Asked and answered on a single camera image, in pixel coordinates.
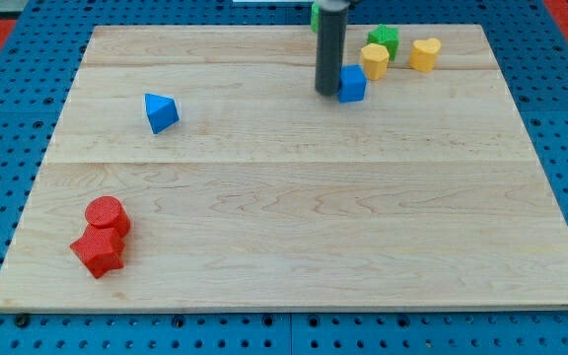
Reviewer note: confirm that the red star block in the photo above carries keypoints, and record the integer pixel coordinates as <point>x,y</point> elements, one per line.
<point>99,249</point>

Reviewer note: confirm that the yellow heart block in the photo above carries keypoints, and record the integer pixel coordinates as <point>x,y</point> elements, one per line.
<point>424,54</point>

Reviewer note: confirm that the red cylinder block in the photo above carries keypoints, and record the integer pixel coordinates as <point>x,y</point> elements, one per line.
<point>107,212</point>

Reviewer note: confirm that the blue cube block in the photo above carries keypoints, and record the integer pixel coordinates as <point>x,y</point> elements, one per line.
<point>352,84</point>

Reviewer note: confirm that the blue triangle block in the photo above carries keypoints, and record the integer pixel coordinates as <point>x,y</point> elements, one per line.
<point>161,112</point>

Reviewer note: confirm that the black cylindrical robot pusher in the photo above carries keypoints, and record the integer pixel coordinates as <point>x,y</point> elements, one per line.
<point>331,33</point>

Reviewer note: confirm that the light wooden board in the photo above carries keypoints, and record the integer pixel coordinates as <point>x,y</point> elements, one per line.
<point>427,196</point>

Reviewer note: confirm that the green block behind pusher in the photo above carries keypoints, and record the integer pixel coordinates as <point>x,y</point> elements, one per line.
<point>315,17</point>

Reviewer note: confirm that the yellow hexagon block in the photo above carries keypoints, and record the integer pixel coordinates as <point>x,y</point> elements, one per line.
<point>375,61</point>

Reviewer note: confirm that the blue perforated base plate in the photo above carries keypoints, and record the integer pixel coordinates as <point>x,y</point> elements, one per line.
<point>37,67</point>

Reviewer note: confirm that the green star block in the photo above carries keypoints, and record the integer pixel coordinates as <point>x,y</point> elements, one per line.
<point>385,36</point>

